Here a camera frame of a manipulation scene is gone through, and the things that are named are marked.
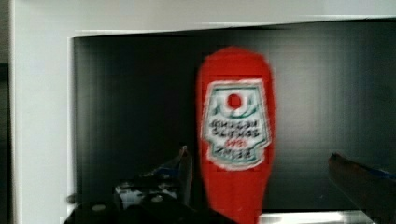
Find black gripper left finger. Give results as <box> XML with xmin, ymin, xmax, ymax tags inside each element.
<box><xmin>113</xmin><ymin>145</ymin><xmax>193</xmax><ymax>210</ymax></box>

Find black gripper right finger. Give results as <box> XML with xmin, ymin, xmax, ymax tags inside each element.
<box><xmin>328</xmin><ymin>153</ymin><xmax>396</xmax><ymax>224</ymax></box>

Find red felt ketchup bottle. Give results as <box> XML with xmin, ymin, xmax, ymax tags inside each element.
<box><xmin>196</xmin><ymin>47</ymin><xmax>276</xmax><ymax>224</ymax></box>

